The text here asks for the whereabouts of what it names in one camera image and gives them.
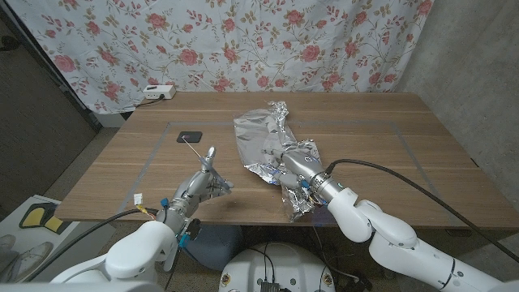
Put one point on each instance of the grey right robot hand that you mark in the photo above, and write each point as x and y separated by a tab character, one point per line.
308	168

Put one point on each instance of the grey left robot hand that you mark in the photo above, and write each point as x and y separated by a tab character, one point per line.
194	190

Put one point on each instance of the grey yellow scissors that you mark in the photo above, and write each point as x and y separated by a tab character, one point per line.
202	158

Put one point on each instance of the aluminum foil sheet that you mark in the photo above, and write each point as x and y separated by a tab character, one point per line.
267	138

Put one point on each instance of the small black square device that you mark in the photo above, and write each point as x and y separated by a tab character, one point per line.
189	136

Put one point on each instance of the grey stool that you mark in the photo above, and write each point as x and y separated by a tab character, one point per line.
215	247

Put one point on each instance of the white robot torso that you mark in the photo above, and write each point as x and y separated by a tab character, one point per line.
284	263

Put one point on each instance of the white power strip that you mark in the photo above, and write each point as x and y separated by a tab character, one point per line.
159	92

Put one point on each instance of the grey table leg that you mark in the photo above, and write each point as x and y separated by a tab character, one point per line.
383	263

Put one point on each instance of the floral backdrop cloth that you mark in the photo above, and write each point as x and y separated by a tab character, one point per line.
243	40

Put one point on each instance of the white sneaker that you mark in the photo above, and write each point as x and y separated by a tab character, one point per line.
6	241
28	259

